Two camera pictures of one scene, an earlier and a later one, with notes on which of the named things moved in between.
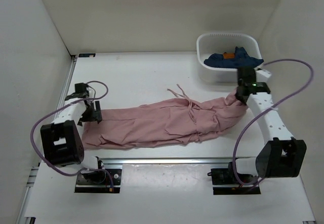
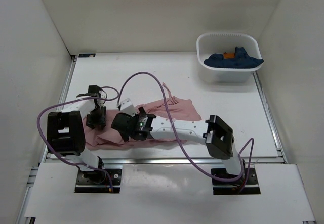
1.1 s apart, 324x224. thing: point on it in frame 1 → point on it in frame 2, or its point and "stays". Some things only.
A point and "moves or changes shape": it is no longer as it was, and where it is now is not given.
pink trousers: (177, 119) moves or changes shape
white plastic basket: (211, 43) stays
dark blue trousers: (230, 60) stays
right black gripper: (240, 100) → (125, 136)
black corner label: (86, 55) stays
